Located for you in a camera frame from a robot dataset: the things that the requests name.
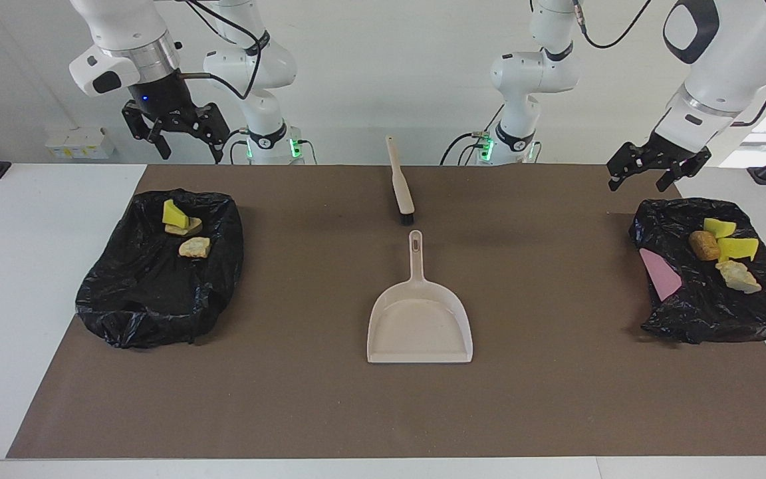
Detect yellow sponge wedge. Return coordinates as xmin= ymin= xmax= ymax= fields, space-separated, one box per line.
xmin=162 ymin=198 xmax=190 ymax=230

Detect brown bread roll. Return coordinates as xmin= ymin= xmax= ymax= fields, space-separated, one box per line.
xmin=689 ymin=230 xmax=721 ymax=261

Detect striped croissant toy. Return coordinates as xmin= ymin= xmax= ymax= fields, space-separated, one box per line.
xmin=164 ymin=217 xmax=203 ymax=237

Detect curved yellow sponge piece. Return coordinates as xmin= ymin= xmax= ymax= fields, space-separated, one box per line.
xmin=717 ymin=237 xmax=760 ymax=263

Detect pale bread slice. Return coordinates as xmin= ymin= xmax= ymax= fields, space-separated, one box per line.
xmin=178 ymin=236 xmax=211 ymax=259

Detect pale crumbly bread chunk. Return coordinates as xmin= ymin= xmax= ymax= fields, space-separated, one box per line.
xmin=715 ymin=260 xmax=763 ymax=294

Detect beige brush with black bristles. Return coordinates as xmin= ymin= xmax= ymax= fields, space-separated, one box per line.
xmin=386 ymin=136 xmax=416 ymax=225

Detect beige plastic dustpan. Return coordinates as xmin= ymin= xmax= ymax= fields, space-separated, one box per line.
xmin=366 ymin=230 xmax=474 ymax=364

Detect pink plastic bin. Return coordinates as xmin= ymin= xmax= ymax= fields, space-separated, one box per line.
xmin=639 ymin=247 xmax=683 ymax=301

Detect black bag over pink bin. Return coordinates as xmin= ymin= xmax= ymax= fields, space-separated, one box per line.
xmin=629 ymin=197 xmax=766 ymax=345

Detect black bag lined bin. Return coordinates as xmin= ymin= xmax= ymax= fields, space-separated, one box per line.
xmin=75 ymin=189 xmax=245 ymax=349

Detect brown table mat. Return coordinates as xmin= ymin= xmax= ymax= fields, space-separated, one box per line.
xmin=6 ymin=164 xmax=766 ymax=460

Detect black base power cable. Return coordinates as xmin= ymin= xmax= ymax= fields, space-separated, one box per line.
xmin=215 ymin=128 xmax=252 ymax=165
xmin=441 ymin=100 xmax=505 ymax=166

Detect white wall boxes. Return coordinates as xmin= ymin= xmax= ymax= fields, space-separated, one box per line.
xmin=46 ymin=128 xmax=116 ymax=159

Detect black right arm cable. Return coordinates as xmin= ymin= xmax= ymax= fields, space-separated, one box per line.
xmin=180 ymin=0 xmax=271 ymax=100

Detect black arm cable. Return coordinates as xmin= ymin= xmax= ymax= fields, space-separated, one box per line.
xmin=573 ymin=0 xmax=766 ymax=127
xmin=180 ymin=0 xmax=271 ymax=100

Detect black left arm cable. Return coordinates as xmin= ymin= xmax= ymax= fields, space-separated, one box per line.
xmin=573 ymin=0 xmax=766 ymax=127

